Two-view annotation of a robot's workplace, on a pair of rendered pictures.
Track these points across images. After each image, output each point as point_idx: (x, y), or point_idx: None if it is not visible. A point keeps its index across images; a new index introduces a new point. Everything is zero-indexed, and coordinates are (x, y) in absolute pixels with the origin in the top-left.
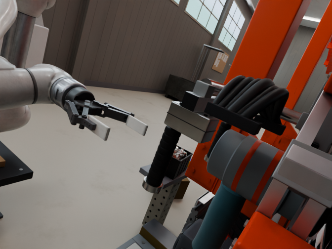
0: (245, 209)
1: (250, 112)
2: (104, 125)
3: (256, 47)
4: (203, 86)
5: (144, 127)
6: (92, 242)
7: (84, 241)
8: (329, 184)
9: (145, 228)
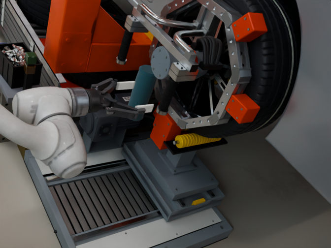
0: (115, 67)
1: (218, 61)
2: (150, 105)
3: None
4: (194, 56)
5: (133, 83)
6: (4, 193)
7: (0, 199)
8: (249, 77)
9: None
